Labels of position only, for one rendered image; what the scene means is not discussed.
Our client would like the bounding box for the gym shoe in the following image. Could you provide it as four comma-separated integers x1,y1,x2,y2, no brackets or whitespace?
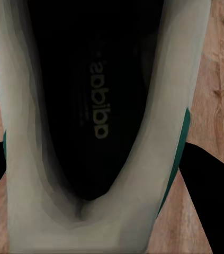
0,0,211,254

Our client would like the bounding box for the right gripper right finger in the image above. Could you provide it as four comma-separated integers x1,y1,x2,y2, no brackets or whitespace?
179,142,224,254

